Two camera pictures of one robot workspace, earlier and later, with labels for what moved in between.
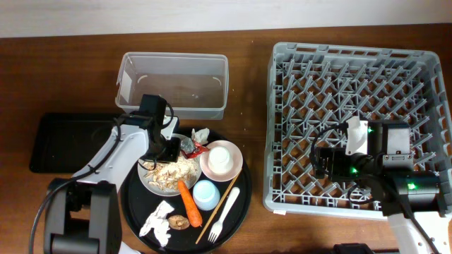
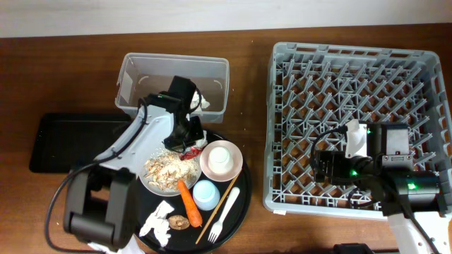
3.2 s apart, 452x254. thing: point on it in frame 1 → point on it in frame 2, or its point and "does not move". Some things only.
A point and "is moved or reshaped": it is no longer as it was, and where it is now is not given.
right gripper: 336,155 does not move
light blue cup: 206,195 does not move
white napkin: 200,136 is moved or reshaped
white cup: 219,160 does not move
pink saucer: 222,161 does not move
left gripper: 173,154 → 174,144
